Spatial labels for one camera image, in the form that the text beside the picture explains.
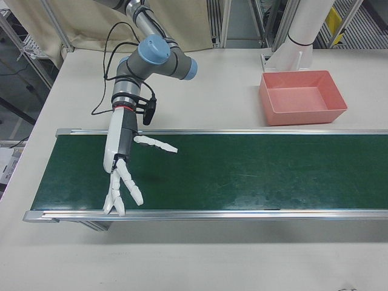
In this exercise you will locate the white column stand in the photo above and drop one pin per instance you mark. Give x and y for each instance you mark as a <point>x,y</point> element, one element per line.
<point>306,24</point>

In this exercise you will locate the beige curtain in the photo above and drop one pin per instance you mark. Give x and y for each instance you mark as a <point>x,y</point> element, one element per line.
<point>85,24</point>

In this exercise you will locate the pink plastic box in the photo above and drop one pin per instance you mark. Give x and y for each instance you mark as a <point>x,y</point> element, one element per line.
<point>303,97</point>

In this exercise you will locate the green conveyor belt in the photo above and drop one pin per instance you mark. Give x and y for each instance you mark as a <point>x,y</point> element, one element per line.
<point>242,175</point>

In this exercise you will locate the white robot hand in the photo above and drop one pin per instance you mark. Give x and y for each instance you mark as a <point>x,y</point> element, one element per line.
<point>112,142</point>

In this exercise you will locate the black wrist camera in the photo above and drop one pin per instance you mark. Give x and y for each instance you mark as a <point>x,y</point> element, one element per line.
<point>149,112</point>

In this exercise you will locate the aluminium frame post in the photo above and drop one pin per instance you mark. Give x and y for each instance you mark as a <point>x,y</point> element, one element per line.
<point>60,28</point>

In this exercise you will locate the yellow tag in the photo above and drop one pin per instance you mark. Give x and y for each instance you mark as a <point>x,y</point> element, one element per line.
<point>333,21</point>

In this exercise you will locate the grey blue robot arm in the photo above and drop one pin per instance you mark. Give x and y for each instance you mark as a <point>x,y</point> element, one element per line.
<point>151,54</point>

